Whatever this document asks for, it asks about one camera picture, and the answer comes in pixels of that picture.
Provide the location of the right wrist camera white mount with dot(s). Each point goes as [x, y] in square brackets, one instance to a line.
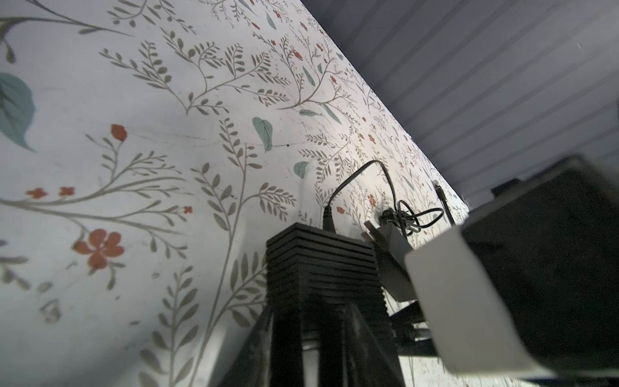
[472, 329]

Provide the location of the black ribbed network switch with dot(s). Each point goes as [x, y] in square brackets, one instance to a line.
[311, 276]

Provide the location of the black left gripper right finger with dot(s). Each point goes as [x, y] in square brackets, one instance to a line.
[364, 361]

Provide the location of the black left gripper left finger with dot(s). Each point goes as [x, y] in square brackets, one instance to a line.
[252, 367]

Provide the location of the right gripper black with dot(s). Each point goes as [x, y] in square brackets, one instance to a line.
[550, 248]

